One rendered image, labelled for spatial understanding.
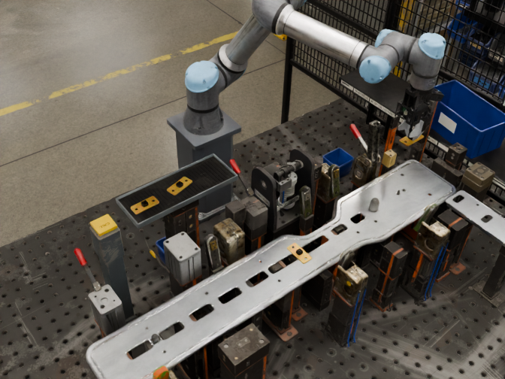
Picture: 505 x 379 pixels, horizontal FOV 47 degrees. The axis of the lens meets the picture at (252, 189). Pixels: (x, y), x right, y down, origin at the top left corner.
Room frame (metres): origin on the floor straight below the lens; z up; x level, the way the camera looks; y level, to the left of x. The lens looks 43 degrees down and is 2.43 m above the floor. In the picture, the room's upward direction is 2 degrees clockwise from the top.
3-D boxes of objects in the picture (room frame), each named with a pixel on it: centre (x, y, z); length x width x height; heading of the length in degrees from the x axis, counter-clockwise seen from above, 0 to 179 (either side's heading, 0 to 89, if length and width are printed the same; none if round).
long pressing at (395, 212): (1.21, -0.14, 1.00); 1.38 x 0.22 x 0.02; 129
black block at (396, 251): (1.27, -0.48, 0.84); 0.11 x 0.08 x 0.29; 39
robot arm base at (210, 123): (1.77, 0.19, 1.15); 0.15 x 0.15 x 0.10
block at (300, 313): (1.24, -0.15, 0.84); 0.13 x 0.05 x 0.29; 39
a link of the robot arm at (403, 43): (1.54, -0.40, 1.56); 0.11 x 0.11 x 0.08; 58
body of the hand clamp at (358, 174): (1.65, -0.41, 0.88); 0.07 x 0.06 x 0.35; 39
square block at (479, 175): (1.59, -0.81, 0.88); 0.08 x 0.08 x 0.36; 39
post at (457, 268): (1.46, -0.76, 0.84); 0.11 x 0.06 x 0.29; 39
